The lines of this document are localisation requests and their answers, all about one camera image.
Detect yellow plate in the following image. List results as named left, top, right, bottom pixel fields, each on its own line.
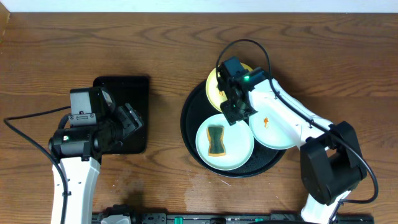
left=206, top=69, right=256, bottom=117

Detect light blue plate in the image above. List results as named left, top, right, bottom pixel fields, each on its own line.
left=195, top=114, right=254, bottom=170

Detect orange green sponge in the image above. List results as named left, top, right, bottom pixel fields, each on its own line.
left=206, top=126, right=226, bottom=157

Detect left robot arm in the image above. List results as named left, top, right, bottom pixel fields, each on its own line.
left=49, top=87, right=144, bottom=223

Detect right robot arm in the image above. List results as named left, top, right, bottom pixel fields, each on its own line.
left=215, top=60, right=368, bottom=223

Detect black rectangular tray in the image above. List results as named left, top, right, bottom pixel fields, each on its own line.
left=93, top=76, right=149, bottom=154

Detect black round tray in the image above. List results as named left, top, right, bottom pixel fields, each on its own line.
left=180, top=81, right=285, bottom=178

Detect light green plate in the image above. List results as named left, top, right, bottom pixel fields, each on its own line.
left=249, top=106, right=300, bottom=150

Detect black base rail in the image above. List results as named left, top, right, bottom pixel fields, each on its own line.
left=91, top=205, right=374, bottom=224

